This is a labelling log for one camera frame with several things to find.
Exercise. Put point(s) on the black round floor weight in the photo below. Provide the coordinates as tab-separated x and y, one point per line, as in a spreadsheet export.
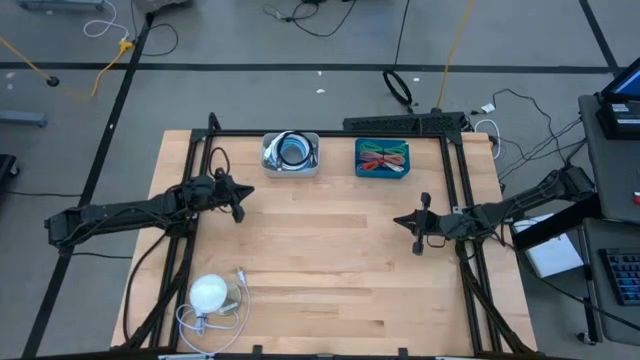
53	81

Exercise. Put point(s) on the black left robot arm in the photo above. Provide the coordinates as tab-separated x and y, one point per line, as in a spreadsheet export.
125	212

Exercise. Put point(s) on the white round dome device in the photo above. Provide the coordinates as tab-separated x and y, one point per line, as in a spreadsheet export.
207	295

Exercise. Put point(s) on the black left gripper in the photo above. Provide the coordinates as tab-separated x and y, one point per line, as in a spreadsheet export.
225	192

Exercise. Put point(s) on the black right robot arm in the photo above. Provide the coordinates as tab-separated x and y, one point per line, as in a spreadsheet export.
525	202

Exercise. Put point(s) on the grey metal base bar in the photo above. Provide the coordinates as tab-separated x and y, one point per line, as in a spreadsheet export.
22	118
60	4

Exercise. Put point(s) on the clear round disc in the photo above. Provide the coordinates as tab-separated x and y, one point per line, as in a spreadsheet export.
235	300

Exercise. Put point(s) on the teal plastic bin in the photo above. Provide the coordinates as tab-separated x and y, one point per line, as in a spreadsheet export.
382	175

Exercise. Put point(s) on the black keyboard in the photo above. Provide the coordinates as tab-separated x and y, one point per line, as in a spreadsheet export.
625	275

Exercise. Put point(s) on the white box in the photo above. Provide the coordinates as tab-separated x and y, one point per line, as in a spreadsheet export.
555	257

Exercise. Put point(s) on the black laptop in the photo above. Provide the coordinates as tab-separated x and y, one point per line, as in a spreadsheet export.
622	120

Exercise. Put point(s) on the black desk crossbar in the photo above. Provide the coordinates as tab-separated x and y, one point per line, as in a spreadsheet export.
555	225

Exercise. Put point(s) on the grey desk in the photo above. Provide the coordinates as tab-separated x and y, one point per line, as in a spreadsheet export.
615	175

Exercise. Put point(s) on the grey plastic bin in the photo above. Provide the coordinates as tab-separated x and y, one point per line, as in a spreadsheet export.
300	173

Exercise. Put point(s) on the black aluminium table frame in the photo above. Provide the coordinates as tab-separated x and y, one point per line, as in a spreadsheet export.
325	134

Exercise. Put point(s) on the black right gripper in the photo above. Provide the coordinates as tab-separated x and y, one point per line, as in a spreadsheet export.
447	225

